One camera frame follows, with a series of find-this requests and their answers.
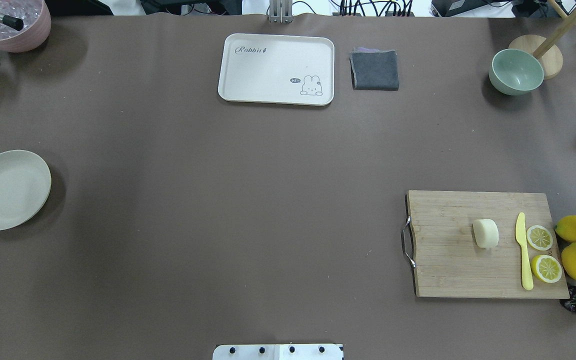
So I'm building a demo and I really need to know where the cream round plate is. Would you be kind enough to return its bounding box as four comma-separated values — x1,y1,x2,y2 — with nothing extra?
0,149,52,231

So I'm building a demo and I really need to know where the cream rabbit tray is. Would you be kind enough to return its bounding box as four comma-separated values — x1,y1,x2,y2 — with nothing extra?
217,33,335,106

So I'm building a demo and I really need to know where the grey folded cloth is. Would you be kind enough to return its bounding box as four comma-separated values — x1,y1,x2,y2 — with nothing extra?
349,47,400,91

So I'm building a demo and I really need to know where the wooden cutting board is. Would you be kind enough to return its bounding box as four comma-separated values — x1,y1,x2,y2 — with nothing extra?
403,190,569,299

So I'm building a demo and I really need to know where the green bowl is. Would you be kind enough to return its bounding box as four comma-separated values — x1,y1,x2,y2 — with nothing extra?
488,48,546,96

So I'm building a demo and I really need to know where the upper lemon half slice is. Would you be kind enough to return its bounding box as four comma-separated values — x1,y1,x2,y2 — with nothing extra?
526,225,556,251

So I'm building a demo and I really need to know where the lemon half slice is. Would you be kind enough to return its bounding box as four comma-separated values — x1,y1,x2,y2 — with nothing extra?
530,254,563,284
526,225,556,251

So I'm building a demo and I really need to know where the yellow plastic knife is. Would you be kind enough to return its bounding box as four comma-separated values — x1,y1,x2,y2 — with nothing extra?
514,212,534,291

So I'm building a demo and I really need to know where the lower lemon half slice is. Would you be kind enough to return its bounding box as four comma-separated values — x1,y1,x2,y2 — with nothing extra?
530,254,563,284

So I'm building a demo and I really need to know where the wooden mug tree stand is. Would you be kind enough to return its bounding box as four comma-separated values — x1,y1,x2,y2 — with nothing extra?
509,0,576,80

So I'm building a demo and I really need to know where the pink bowl with ice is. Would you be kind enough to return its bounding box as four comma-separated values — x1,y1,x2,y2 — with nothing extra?
0,0,51,53

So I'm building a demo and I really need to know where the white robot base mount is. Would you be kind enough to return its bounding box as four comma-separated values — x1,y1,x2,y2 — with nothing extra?
212,342,345,360

